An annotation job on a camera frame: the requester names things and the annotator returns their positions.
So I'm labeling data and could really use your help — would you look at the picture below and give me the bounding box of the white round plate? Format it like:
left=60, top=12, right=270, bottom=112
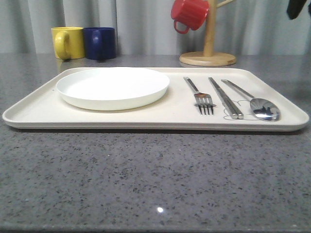
left=56, top=67, right=170, bottom=111

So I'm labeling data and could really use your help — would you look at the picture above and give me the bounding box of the cream rabbit serving tray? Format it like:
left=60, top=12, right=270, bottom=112
left=2, top=67, right=309, bottom=132

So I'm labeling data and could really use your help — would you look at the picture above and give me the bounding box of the silver metal fork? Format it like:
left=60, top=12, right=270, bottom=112
left=184, top=77, right=216, bottom=116

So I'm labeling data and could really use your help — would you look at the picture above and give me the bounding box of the silver metal chopstick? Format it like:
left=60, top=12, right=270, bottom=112
left=210, top=77, right=244, bottom=119
left=208, top=77, right=239, bottom=119

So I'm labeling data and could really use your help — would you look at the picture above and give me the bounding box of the wooden mug tree stand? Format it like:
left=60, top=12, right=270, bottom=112
left=179, top=0, right=237, bottom=67

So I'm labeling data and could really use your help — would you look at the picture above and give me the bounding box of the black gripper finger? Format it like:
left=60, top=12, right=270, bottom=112
left=286, top=0, right=307, bottom=20

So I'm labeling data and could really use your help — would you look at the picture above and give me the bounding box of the yellow mug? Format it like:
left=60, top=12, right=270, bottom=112
left=51, top=27, right=85, bottom=60

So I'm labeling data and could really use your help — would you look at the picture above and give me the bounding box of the red enamel mug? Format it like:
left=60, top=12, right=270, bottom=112
left=171, top=0, right=209, bottom=34

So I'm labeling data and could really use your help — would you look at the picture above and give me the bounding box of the dark blue mug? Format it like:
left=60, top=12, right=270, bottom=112
left=83, top=27, right=117, bottom=60

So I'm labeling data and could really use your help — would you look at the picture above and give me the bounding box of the silver metal spoon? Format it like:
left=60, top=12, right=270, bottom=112
left=221, top=79, right=281, bottom=122

